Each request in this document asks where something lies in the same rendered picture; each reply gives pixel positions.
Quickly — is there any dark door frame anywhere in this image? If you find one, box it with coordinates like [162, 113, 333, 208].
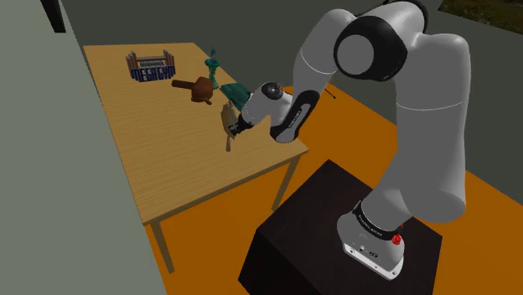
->
[40, 0, 67, 34]

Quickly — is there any tan wooden brush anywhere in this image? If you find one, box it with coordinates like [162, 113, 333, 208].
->
[220, 101, 240, 153]

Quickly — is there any dark robot stand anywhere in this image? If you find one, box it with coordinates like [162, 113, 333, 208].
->
[238, 158, 443, 295]

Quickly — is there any brown wooden mallet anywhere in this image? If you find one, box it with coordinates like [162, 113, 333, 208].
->
[171, 75, 215, 106]

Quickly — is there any teal candlestick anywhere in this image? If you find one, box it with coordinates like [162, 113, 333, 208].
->
[204, 47, 221, 91]

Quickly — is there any blue and brown toy building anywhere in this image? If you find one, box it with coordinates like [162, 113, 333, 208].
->
[125, 49, 177, 83]

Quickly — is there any light wooden table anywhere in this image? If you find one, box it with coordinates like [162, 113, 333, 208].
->
[82, 42, 310, 274]

